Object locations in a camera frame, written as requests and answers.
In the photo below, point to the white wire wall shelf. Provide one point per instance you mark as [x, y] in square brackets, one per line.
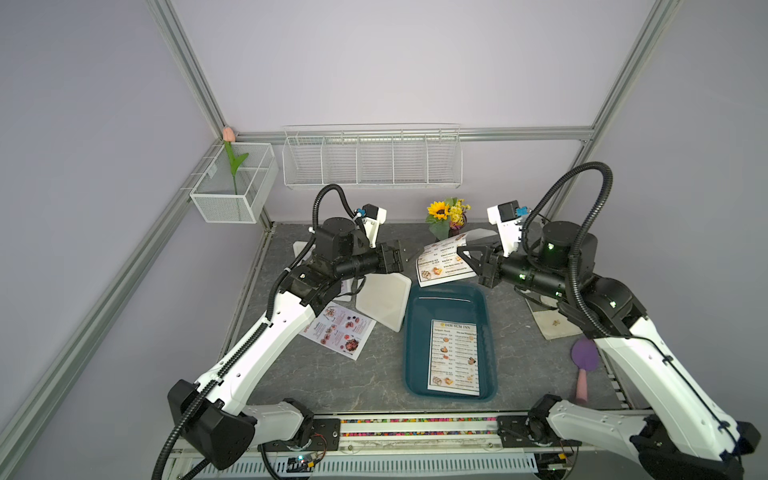
[377, 156]

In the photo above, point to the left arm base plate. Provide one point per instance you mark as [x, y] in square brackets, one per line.
[323, 434]

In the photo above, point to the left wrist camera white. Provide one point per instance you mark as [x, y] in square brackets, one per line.
[370, 218]

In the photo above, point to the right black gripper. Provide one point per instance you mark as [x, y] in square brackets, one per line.
[490, 268]

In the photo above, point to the pink artificial tulip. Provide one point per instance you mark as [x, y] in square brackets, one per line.
[235, 160]

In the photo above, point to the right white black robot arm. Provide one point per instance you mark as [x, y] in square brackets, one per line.
[685, 435]

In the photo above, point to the purple pink hair brush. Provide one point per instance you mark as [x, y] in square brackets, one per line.
[585, 356]

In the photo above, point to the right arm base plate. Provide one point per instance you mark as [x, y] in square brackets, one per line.
[516, 431]

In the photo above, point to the yellow food menu sheet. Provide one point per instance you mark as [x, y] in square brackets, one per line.
[453, 358]
[441, 263]

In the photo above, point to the red special menu sheet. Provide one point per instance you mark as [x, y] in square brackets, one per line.
[340, 329]

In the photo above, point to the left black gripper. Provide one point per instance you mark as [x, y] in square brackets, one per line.
[386, 267]

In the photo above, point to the teal plastic tray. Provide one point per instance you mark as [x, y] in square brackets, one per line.
[459, 302]

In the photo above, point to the sunflower bouquet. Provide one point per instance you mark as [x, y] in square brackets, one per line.
[441, 213]

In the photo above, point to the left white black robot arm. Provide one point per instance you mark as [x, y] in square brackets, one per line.
[212, 413]

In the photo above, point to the white mesh wall basket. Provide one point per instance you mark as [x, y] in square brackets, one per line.
[213, 193]

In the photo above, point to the white menu holder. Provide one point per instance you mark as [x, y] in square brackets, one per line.
[300, 249]
[384, 298]

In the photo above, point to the beige work glove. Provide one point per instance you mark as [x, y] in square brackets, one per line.
[550, 322]

